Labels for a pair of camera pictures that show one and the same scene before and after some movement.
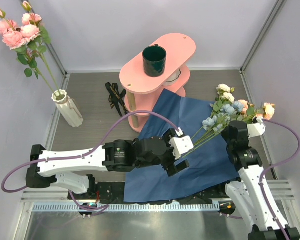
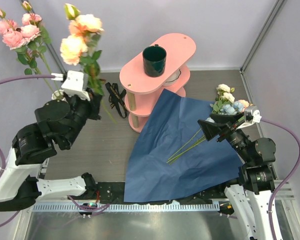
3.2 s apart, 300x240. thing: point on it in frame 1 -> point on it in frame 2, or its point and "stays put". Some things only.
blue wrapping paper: (210, 166) stays put
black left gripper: (170, 167) -> (95, 102)
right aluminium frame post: (278, 5) stays put
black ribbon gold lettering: (116, 97) stays put
